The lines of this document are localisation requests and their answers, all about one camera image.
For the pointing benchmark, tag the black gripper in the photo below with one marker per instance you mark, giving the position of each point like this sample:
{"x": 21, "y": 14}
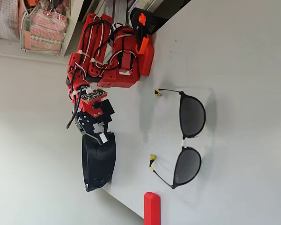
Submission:
{"x": 86, "y": 123}

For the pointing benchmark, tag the black sunglasses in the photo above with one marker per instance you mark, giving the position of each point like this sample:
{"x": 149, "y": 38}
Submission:
{"x": 192, "y": 112}

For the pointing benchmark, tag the red robot arm base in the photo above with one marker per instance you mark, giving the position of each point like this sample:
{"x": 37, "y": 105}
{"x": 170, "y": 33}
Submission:
{"x": 146, "y": 61}

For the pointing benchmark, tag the red robot arm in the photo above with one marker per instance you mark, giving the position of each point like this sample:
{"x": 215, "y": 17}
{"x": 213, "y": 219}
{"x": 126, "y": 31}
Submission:
{"x": 107, "y": 80}

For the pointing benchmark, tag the red rectangular block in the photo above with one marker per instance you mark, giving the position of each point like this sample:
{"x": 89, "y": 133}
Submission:
{"x": 152, "y": 208}

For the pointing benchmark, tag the white shelf unit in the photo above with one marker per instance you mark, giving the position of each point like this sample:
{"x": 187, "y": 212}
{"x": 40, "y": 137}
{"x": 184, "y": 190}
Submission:
{"x": 71, "y": 28}

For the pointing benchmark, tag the clear bag with pink boxes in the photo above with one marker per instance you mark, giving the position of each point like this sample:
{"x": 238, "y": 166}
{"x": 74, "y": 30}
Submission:
{"x": 44, "y": 35}

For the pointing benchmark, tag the black orange table clamp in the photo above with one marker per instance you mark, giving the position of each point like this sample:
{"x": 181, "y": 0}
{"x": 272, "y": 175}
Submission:
{"x": 137, "y": 25}

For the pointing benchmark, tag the white checked cloth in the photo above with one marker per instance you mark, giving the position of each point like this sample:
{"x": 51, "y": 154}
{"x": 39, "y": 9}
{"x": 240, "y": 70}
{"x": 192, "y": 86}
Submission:
{"x": 4, "y": 21}

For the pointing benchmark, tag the small orange black object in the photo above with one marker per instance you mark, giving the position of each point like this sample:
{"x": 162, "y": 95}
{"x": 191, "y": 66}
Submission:
{"x": 31, "y": 2}

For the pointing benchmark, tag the red mount camera circuit board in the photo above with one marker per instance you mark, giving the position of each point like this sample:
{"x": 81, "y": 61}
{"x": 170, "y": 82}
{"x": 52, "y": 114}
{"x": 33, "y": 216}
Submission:
{"x": 93, "y": 95}

